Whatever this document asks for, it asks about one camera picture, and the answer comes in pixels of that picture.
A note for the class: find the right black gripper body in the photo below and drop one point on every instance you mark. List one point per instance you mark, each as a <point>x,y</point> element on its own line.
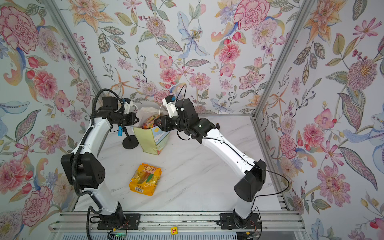
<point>175,125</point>

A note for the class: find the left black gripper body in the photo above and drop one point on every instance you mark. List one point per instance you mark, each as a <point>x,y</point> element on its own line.
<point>124,119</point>

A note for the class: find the painted landscape paper bag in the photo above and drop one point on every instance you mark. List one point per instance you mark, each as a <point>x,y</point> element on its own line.
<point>152,141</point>

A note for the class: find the yellow gummy candy bag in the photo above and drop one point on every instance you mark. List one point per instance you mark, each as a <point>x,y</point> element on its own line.
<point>145,179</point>

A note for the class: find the orange Fox's candy bag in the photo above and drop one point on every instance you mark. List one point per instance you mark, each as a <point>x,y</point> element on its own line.
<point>150,122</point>

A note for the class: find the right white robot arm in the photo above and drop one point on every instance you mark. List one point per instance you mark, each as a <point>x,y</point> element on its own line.
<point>251,173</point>

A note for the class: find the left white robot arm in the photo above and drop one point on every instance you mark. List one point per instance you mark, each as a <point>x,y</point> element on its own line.
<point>82,168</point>

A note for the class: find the yellow marker cube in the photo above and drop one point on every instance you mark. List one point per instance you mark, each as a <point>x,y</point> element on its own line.
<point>174,231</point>

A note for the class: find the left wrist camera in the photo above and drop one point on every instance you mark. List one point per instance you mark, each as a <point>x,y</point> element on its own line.
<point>127,104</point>

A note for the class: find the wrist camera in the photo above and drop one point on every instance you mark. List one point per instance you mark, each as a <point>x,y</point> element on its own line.
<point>127,104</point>
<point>169,103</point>

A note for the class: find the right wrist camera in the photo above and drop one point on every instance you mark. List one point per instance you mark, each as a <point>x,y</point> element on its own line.
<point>169,103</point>

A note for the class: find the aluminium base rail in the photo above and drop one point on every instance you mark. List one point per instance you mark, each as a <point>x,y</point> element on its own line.
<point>147,222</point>

